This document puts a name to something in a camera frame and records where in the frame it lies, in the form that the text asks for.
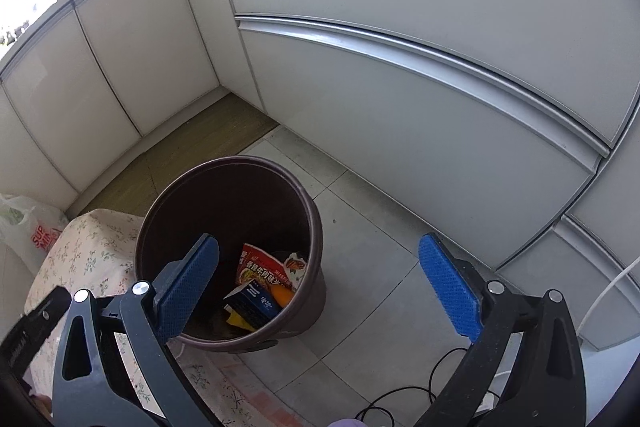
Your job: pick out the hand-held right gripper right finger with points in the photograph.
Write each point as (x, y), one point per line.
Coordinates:
(447, 287)

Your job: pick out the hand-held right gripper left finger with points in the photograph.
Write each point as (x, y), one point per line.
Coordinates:
(187, 287)

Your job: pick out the yellow paper packet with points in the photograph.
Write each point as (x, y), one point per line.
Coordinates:
(237, 321)

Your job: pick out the dark blue carton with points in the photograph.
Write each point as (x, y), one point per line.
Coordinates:
(255, 304)

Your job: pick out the red noodle packet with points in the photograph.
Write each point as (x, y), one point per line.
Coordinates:
(265, 264)

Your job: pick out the brown trash bin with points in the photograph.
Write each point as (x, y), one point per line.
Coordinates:
(225, 207)

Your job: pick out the orange plastic wrapper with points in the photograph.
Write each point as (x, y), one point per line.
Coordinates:
(281, 297)

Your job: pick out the floral tablecloth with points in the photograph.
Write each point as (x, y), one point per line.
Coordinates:
(90, 252)

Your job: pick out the white plastic shopping bag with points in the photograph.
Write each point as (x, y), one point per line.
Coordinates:
(30, 227)

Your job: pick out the brown woven floor mat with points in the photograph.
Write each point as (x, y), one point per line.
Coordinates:
(200, 132)

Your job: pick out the white kitchen cabinet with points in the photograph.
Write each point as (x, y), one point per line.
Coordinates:
(100, 57)

